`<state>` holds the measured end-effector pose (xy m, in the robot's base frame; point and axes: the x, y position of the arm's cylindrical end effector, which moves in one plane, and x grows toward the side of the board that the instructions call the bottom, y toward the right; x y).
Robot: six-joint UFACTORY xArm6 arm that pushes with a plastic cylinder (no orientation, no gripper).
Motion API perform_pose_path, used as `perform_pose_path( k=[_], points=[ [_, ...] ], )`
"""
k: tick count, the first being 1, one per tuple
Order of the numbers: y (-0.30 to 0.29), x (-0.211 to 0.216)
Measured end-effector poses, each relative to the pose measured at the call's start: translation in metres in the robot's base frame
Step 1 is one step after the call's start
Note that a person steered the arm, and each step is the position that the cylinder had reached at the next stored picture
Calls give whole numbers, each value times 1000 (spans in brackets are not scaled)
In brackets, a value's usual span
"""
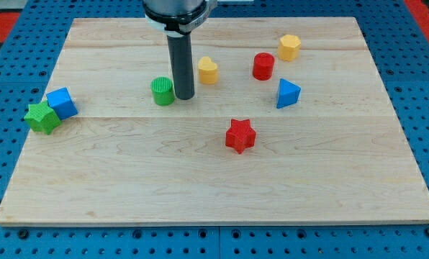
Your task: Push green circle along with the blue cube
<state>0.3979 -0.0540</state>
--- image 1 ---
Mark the green cylinder block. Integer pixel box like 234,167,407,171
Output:
150,77,175,106

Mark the blue cube block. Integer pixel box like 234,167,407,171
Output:
46,87,78,120

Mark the red star block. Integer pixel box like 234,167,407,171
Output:
225,119,256,154

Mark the yellow heart block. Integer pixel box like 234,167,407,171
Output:
197,56,218,85

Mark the light wooden board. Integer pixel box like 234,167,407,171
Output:
0,17,429,227

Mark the blue triangle block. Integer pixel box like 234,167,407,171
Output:
276,78,301,109

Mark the red cylinder block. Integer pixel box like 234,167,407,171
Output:
252,53,275,81

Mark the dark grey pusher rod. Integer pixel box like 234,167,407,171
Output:
167,35,195,100

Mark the yellow hexagon block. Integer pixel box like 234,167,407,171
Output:
278,35,301,61

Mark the green star block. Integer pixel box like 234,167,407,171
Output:
24,101,61,135

